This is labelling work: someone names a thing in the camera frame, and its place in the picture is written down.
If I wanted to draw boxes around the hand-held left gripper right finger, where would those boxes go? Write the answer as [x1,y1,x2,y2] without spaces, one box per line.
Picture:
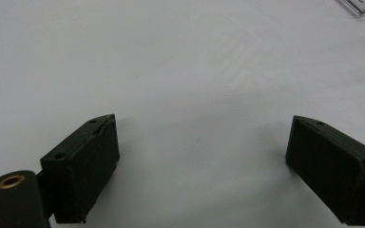
[285,115,365,227]

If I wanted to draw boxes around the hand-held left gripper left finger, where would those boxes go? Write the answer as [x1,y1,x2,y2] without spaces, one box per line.
[39,113,121,224]

